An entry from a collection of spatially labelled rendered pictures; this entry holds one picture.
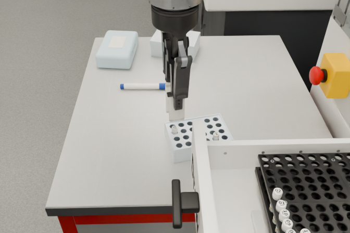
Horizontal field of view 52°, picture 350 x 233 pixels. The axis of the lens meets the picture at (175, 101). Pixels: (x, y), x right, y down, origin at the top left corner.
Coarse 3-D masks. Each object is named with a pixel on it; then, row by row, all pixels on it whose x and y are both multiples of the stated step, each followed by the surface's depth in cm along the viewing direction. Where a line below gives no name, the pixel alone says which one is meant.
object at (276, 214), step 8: (264, 168) 53; (272, 168) 53; (264, 176) 52; (272, 176) 52; (272, 184) 51; (272, 192) 50; (272, 200) 49; (272, 208) 48; (280, 224) 46; (280, 232) 45
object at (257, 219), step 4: (252, 212) 53; (256, 212) 53; (260, 212) 53; (252, 216) 53; (256, 216) 53; (260, 216) 53; (252, 220) 53; (256, 220) 52; (260, 220) 52; (256, 224) 52; (260, 224) 52; (256, 228) 51; (260, 228) 51; (264, 228) 51; (256, 232) 51; (260, 232) 51; (264, 232) 51
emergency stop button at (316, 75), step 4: (312, 68) 76; (316, 68) 75; (312, 72) 75; (316, 72) 74; (320, 72) 74; (312, 76) 75; (316, 76) 74; (320, 76) 74; (312, 80) 76; (316, 80) 75; (320, 80) 74; (312, 84) 77; (316, 84) 75
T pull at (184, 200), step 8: (176, 184) 49; (176, 192) 48; (184, 192) 49; (192, 192) 49; (176, 200) 47; (184, 200) 48; (192, 200) 48; (176, 208) 46; (184, 208) 47; (192, 208) 47; (176, 216) 46; (176, 224) 45
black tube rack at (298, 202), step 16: (272, 160) 54; (288, 160) 54; (304, 160) 54; (320, 160) 54; (336, 160) 54; (256, 176) 57; (288, 176) 52; (304, 176) 52; (320, 176) 52; (336, 176) 52; (288, 192) 50; (304, 192) 50; (320, 192) 50; (336, 192) 50; (288, 208) 48; (304, 208) 51; (320, 208) 52; (336, 208) 48; (272, 224) 49; (304, 224) 46; (320, 224) 46; (336, 224) 46
